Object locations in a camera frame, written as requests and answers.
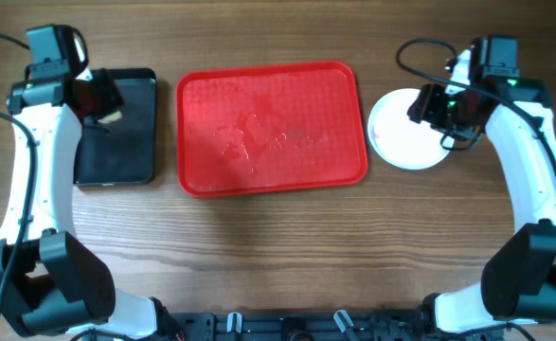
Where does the white plate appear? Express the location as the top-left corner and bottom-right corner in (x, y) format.
(367, 88), (454, 171)

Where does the black plastic tray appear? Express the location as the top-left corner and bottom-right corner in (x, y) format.
(74, 68), (157, 187)

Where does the red plastic tray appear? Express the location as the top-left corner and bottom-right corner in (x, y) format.
(174, 61), (368, 198)

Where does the black mounting rail base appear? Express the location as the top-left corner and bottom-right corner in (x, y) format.
(172, 310), (532, 341)

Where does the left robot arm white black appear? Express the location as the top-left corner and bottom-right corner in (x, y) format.
(0, 24), (185, 340)

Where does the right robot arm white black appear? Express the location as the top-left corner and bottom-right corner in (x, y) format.
(407, 35), (556, 337)

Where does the green yellow sponge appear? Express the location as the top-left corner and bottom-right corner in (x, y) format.
(97, 110), (122, 124)

